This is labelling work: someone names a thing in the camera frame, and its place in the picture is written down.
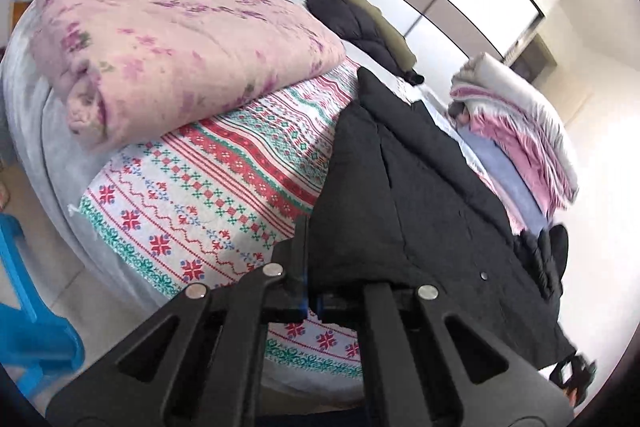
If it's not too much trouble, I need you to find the pink folded blanket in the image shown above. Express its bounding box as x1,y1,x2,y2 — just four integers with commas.
450,87,571,220

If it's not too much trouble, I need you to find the black fleece garment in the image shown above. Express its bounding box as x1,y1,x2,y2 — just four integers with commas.
517,223,571,300

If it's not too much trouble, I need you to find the black padded coat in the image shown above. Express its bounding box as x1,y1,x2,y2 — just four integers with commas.
306,68,578,370

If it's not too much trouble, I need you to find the dark jacket with olive lining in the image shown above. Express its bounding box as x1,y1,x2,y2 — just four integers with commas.
306,0,426,86

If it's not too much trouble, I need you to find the blue plastic stool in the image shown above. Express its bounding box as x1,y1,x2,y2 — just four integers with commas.
0,213,86,400

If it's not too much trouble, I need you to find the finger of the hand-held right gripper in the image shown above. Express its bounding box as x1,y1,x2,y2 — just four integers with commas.
549,353,598,409

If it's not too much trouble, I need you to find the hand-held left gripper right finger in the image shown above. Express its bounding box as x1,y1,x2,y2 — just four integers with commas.
319,283,577,427

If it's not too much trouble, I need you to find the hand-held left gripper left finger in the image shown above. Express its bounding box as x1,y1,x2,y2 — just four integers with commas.
45,215,311,427

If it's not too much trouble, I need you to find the pink floral quilt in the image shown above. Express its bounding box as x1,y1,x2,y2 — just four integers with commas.
27,0,348,152

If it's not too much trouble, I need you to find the red green patterned blanket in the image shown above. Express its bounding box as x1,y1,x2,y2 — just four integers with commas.
67,59,421,380

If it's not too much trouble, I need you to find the lavender folded blanket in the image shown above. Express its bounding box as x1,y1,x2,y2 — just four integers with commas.
457,124,548,235

